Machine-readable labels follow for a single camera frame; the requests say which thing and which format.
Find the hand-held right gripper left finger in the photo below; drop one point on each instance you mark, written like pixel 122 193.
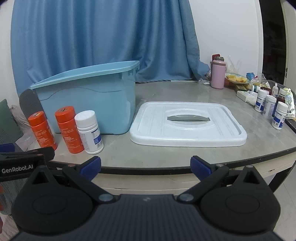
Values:
pixel 91 165

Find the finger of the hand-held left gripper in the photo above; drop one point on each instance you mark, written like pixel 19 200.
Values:
pixel 7 147
pixel 34 153

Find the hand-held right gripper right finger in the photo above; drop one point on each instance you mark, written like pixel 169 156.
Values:
pixel 200 168

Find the orange pill bottle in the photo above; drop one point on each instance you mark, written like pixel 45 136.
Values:
pixel 69 129
pixel 41 129

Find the white plastic box lid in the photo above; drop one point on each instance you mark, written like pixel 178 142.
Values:
pixel 196 136

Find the white pill bottle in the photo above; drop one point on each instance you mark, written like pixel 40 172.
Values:
pixel 89 132

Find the light blue plastic storage box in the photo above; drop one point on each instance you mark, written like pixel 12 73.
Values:
pixel 92 99

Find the green cushion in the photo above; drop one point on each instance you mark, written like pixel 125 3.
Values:
pixel 8 120

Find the grey mesh chair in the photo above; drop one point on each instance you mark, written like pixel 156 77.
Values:
pixel 30 104

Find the white flat box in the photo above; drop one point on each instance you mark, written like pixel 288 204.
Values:
pixel 246 96

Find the green carton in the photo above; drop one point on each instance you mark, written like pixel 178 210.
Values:
pixel 241 87

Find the blue label white bottle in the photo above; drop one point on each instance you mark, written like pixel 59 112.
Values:
pixel 279 115
pixel 261 100
pixel 269 106

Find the pink thermos bottle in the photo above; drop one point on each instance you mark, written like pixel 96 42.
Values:
pixel 217 74

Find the plate of yellow snacks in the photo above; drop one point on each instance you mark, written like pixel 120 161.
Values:
pixel 237 78

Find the small blue jar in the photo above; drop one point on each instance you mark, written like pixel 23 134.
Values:
pixel 250 75

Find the clear snack packets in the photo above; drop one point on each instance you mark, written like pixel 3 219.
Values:
pixel 261 81

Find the clear plastic bag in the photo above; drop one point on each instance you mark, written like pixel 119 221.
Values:
pixel 233 66

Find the small white dropper bottle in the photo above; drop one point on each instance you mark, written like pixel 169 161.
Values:
pixel 275 90

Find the patterned packet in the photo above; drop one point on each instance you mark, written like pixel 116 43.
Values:
pixel 291 104

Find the red box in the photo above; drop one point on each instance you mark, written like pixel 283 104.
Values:
pixel 216 55

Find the blue curtain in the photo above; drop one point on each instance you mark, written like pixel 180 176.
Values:
pixel 104 34

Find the white door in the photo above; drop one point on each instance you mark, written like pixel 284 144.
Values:
pixel 290 41

